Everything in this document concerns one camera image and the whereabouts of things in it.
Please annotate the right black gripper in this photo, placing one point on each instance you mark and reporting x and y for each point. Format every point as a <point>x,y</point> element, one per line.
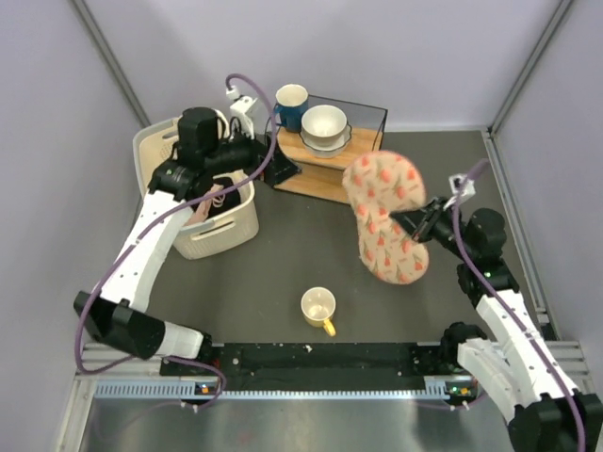
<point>420,222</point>

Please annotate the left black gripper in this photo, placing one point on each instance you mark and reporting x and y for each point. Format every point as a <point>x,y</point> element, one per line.
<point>281,169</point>

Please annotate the floral bra laundry bag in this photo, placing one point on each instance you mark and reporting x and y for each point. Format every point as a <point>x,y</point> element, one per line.
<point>377,184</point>

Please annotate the pink bra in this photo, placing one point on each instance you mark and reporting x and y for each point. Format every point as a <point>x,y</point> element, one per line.
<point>201,211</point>

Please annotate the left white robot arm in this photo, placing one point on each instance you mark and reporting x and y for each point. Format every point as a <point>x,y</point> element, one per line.
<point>197,174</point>

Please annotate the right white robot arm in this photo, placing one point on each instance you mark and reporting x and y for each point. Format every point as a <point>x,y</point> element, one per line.
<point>544,410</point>

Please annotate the cream plastic laundry basket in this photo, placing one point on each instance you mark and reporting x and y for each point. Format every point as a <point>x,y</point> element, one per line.
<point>196,240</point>

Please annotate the white scalloped plate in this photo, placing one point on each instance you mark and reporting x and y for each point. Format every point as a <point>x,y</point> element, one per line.
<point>330,150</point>

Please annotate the black garment in basket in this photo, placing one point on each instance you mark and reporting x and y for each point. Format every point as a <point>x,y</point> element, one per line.
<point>232,200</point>

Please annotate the white ceramic bowl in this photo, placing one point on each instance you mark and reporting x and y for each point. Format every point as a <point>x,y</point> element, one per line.
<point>323,124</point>

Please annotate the blue ceramic mug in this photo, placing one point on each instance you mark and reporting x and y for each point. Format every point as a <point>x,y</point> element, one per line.
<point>292,102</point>

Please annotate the yellow ceramic mug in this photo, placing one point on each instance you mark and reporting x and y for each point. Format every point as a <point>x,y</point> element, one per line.
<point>318,305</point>

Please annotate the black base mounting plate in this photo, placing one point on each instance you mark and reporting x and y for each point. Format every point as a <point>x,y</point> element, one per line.
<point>410,359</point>

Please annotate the black wire wooden shelf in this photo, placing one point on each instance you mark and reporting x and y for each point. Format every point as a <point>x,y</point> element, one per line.
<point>322,177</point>

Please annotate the grey slotted cable duct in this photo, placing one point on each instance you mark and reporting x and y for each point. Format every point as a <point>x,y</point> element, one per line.
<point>202,388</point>

